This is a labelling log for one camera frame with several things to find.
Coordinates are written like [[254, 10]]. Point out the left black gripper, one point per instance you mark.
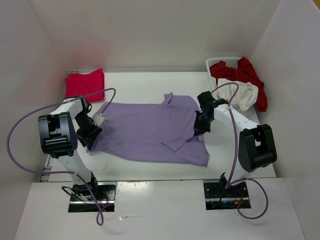
[[88, 138]]

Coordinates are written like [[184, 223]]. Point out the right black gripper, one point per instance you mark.
[[200, 129]]

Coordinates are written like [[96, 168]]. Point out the lavender t shirt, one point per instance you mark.
[[152, 133]]

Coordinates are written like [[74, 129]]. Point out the pink t shirt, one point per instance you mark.
[[78, 84]]

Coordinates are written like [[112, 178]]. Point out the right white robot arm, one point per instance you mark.
[[254, 144]]

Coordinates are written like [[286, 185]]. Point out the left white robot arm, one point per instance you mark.
[[60, 133]]

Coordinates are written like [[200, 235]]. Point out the cream white t shirt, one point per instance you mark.
[[245, 97]]

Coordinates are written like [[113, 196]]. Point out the dark red t shirt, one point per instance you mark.
[[245, 73]]

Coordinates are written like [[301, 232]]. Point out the white plastic laundry basket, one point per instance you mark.
[[231, 61]]

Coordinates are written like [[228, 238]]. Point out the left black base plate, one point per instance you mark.
[[79, 203]]

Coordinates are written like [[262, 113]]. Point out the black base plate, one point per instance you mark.
[[79, 203], [217, 198]]

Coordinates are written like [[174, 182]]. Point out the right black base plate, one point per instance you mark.
[[217, 198]]

